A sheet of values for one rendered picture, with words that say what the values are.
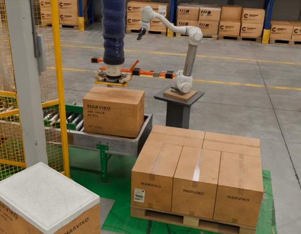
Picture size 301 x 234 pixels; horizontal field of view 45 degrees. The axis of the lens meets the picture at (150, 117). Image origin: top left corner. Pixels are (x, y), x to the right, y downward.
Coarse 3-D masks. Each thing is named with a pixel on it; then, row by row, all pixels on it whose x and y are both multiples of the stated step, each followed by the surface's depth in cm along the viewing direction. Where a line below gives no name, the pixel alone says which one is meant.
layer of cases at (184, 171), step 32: (160, 128) 421; (160, 160) 359; (192, 160) 361; (224, 160) 363; (256, 160) 365; (160, 192) 344; (192, 192) 336; (224, 192) 328; (256, 192) 320; (256, 224) 334
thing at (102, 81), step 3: (105, 78) 385; (96, 81) 385; (99, 81) 385; (102, 81) 385; (105, 81) 385; (108, 81) 385; (114, 81) 386; (117, 81) 383; (120, 81) 387; (108, 84) 382; (111, 84) 382; (114, 84) 381; (117, 84) 380; (120, 84) 380; (123, 84) 380; (126, 84) 382
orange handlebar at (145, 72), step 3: (99, 60) 416; (102, 60) 415; (102, 66) 393; (102, 69) 389; (105, 69) 388; (123, 69) 388; (126, 69) 388; (141, 72) 381; (144, 72) 381; (147, 72) 380; (150, 72) 383; (162, 75) 377; (174, 75) 377
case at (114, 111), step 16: (96, 96) 395; (112, 96) 397; (128, 96) 398; (144, 96) 417; (96, 112) 392; (112, 112) 389; (128, 112) 386; (96, 128) 400; (112, 128) 397; (128, 128) 394
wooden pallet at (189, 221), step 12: (132, 216) 364; (144, 216) 360; (156, 216) 362; (168, 216) 363; (192, 216) 347; (204, 228) 350; (216, 228) 350; (228, 228) 350; (240, 228) 340; (252, 228) 337
